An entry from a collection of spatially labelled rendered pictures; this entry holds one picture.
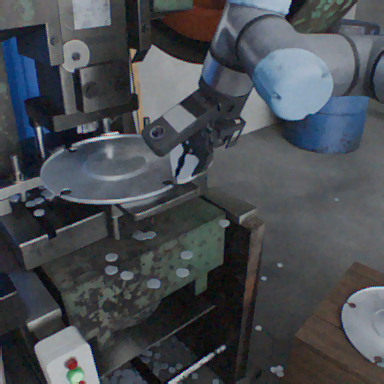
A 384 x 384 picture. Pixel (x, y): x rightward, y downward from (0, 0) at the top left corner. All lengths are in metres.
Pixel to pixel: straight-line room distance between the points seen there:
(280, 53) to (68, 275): 0.52
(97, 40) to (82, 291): 0.45
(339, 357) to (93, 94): 0.79
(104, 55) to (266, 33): 0.38
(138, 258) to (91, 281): 0.10
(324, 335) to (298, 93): 0.73
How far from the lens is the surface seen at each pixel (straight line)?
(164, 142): 0.55
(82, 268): 0.74
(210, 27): 0.98
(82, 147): 0.88
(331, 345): 1.02
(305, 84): 0.41
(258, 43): 0.45
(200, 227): 0.83
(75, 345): 0.64
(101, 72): 0.73
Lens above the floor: 1.12
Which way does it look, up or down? 30 degrees down
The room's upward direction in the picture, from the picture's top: straight up
